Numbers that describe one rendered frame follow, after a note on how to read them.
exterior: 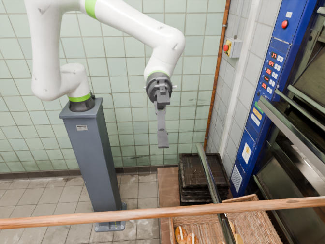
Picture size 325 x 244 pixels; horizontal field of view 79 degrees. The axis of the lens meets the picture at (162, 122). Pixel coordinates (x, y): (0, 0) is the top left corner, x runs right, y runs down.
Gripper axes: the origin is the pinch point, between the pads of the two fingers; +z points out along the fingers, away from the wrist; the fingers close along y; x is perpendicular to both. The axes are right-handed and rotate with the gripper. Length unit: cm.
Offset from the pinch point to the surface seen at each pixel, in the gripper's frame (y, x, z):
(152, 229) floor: 149, 6, -49
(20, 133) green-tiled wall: 87, 130, -117
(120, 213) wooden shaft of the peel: 28.5, 13.7, 6.5
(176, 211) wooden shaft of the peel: 28.5, -3.8, 7.0
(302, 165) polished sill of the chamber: 31, -58, -11
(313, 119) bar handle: 3.0, -44.9, -3.9
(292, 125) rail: 6.2, -40.6, -5.6
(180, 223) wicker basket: 88, -12, -21
